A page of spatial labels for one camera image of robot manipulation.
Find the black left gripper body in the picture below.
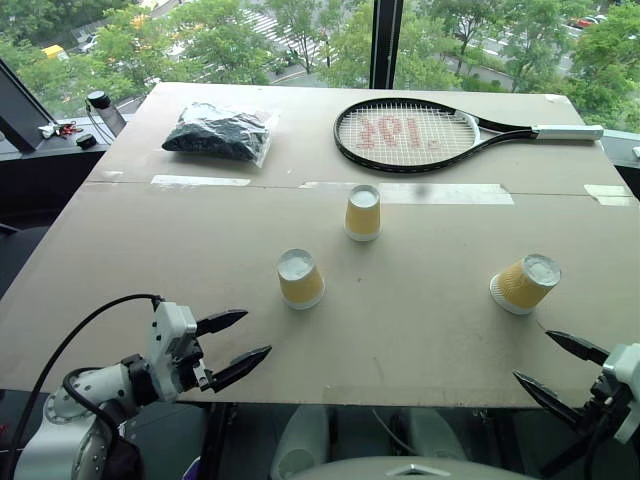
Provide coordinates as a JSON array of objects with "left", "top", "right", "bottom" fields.
[{"left": 173, "top": 335, "right": 218, "bottom": 394}]

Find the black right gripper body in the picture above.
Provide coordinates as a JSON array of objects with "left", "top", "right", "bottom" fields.
[{"left": 578, "top": 373, "right": 632, "bottom": 437}]

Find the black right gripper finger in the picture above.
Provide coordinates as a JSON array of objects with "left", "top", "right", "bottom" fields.
[
  {"left": 545, "top": 329, "right": 610, "bottom": 366},
  {"left": 512, "top": 370, "right": 590, "bottom": 427}
]

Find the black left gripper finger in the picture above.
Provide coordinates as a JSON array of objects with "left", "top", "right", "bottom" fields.
[
  {"left": 194, "top": 309, "right": 250, "bottom": 338},
  {"left": 209, "top": 344, "right": 274, "bottom": 394}
]

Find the black table leg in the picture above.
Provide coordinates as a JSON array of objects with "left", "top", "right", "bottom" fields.
[{"left": 198, "top": 402, "right": 239, "bottom": 480}]

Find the yellow paper cup white rim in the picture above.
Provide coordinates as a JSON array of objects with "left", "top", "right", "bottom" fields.
[
  {"left": 275, "top": 248, "right": 326, "bottom": 312},
  {"left": 489, "top": 253, "right": 563, "bottom": 316},
  {"left": 343, "top": 184, "right": 383, "bottom": 243}
]

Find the white rounded shape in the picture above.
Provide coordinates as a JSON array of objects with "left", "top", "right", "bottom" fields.
[
  {"left": 398, "top": 407, "right": 467, "bottom": 462},
  {"left": 271, "top": 406, "right": 332, "bottom": 480}
]

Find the grey rounded shape with emblem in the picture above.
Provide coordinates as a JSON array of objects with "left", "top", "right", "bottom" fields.
[{"left": 307, "top": 453, "right": 544, "bottom": 480}]

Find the clear bag of black items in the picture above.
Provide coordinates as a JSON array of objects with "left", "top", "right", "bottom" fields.
[{"left": 160, "top": 101, "right": 279, "bottom": 171}]

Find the long white tape strip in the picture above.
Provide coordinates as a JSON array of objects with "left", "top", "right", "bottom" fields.
[{"left": 378, "top": 182, "right": 516, "bottom": 207}]

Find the black and white tennis racket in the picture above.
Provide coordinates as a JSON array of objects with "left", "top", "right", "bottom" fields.
[{"left": 333, "top": 97, "right": 605, "bottom": 177}]

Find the dark flat panel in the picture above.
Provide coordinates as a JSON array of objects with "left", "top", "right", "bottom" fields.
[{"left": 96, "top": 104, "right": 127, "bottom": 137}]

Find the black side desk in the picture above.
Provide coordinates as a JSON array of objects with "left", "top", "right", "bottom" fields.
[{"left": 0, "top": 112, "right": 137, "bottom": 236}]

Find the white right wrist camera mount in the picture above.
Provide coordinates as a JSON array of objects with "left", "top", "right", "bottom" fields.
[{"left": 601, "top": 342, "right": 640, "bottom": 445}]

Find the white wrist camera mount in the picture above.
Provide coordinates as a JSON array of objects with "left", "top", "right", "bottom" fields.
[
  {"left": 144, "top": 300, "right": 207, "bottom": 404},
  {"left": 601, "top": 342, "right": 640, "bottom": 445}
]

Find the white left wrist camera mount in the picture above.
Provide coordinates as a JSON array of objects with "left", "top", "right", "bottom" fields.
[{"left": 144, "top": 300, "right": 207, "bottom": 404}]

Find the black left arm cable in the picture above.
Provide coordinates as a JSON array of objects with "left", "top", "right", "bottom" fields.
[{"left": 0, "top": 293, "right": 167, "bottom": 480}]

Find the thin grey cable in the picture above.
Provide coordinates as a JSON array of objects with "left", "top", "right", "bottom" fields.
[{"left": 371, "top": 408, "right": 419, "bottom": 457}]

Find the black window frame post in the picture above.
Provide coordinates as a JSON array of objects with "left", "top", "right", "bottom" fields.
[{"left": 369, "top": 0, "right": 404, "bottom": 92}]

